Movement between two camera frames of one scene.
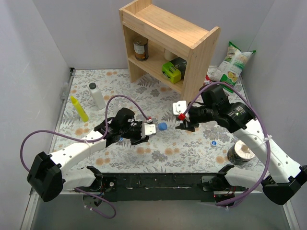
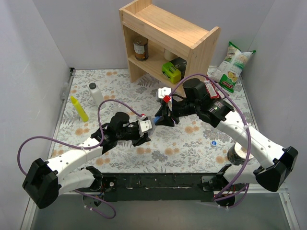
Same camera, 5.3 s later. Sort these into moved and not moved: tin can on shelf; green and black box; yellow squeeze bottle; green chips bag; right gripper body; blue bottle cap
Moved: right gripper body; blue bottle cap
Not moved: green chips bag; green and black box; yellow squeeze bottle; tin can on shelf
